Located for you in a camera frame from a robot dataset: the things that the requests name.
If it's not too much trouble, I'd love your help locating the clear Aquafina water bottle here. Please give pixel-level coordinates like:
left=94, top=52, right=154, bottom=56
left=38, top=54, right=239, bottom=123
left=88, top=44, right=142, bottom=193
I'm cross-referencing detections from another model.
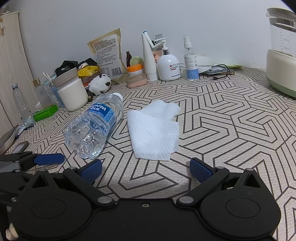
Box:
left=64, top=92, right=123, bottom=160

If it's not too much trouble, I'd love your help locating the white paper towel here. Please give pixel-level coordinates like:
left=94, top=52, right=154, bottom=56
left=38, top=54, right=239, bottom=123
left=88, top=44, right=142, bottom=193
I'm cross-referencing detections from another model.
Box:
left=126, top=99, right=180, bottom=161

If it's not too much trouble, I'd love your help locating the smartphone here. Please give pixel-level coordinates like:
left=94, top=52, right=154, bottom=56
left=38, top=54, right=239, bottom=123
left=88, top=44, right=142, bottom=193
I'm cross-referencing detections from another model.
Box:
left=12, top=141, right=29, bottom=154

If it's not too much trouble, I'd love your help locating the silver laptop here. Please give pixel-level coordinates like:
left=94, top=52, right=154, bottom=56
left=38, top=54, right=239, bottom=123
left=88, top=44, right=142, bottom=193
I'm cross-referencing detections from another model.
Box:
left=0, top=125, right=19, bottom=155

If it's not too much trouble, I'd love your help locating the upright empty plastic bottle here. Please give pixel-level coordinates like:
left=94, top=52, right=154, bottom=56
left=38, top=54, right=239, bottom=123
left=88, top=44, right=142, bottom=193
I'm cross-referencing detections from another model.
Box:
left=11, top=83, right=35, bottom=128

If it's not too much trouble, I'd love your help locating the green small box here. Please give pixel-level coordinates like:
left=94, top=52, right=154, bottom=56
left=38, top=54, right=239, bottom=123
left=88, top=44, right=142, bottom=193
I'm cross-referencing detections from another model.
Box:
left=33, top=105, right=58, bottom=121

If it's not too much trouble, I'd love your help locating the perfume bottle gold cap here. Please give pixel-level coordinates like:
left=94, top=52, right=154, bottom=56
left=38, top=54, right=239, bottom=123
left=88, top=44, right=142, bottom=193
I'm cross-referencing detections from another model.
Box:
left=32, top=78, right=52, bottom=109

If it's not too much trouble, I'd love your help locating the white cylindrical cup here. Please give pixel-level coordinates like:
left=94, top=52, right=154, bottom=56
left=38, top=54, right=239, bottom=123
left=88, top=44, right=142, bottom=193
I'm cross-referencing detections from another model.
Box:
left=57, top=77, right=88, bottom=111

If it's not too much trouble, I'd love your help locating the small panda plush toy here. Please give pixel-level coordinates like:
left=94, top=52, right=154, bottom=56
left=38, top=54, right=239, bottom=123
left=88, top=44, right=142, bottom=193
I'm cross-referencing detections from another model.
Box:
left=87, top=74, right=111, bottom=102

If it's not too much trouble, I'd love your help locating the white wooden cabinet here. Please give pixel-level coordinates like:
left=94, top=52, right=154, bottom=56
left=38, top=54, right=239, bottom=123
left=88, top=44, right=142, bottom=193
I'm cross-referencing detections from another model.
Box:
left=0, top=11, right=38, bottom=135

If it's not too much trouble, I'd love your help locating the beige collapsible cup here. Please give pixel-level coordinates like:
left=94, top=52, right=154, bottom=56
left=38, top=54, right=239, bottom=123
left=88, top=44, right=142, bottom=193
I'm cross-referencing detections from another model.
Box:
left=52, top=67, right=78, bottom=88

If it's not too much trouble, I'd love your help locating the black hair brush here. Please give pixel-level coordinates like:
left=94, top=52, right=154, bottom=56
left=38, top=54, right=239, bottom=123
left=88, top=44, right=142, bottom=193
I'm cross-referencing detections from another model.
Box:
left=54, top=60, right=78, bottom=77

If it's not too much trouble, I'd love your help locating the yellow snack packet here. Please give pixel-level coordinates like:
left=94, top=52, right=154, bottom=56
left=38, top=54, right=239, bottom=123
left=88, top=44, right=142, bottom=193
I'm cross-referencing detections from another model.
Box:
left=78, top=66, right=100, bottom=79

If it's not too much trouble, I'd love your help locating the pink cosmetic jar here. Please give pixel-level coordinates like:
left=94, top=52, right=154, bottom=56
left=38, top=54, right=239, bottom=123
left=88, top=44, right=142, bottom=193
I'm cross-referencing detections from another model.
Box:
left=126, top=73, right=147, bottom=88

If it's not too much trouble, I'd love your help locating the white face mask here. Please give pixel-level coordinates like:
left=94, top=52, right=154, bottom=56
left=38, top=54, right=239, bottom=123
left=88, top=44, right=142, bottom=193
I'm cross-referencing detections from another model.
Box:
left=197, top=55, right=216, bottom=74

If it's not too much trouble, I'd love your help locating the white pump lotion bottle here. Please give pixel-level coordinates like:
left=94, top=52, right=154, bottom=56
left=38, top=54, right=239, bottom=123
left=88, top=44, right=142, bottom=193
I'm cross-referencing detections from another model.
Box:
left=157, top=39, right=181, bottom=81

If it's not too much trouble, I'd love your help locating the orange lid jar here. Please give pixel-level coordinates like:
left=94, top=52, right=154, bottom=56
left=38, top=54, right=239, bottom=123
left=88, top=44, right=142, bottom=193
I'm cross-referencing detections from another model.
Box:
left=126, top=64, right=144, bottom=76

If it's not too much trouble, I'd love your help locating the clear spray bottle blue label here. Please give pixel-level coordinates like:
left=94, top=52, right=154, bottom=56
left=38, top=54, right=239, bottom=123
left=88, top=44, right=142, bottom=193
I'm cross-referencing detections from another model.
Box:
left=183, top=36, right=199, bottom=80

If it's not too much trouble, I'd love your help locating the green round compact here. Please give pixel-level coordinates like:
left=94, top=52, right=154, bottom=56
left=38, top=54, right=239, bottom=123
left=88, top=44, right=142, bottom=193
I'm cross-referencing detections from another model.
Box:
left=130, top=56, right=144, bottom=66

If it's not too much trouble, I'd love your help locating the brown small dropper bottle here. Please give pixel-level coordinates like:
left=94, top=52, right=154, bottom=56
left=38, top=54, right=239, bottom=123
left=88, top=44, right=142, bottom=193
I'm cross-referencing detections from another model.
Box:
left=126, top=51, right=132, bottom=67

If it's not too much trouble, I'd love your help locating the white cosmetic tube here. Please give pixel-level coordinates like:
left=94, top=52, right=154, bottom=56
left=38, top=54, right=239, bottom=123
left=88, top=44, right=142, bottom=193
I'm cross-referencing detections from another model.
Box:
left=142, top=31, right=158, bottom=81

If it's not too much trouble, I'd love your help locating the kraft paper food pouch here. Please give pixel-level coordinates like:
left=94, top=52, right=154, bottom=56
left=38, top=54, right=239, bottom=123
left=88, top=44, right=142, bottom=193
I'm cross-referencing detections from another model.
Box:
left=87, top=28, right=128, bottom=84

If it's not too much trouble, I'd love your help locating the glass electric kettle green base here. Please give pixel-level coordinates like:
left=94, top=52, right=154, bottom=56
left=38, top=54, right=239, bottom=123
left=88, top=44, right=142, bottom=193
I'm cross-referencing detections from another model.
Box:
left=266, top=8, right=295, bottom=97

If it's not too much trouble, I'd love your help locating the pink cup with toothbrushes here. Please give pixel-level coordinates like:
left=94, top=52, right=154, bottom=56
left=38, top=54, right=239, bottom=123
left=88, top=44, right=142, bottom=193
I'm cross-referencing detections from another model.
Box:
left=151, top=34, right=165, bottom=62

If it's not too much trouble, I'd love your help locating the black cable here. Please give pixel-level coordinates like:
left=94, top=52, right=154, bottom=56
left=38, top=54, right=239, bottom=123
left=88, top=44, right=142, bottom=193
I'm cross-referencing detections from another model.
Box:
left=203, top=64, right=235, bottom=81

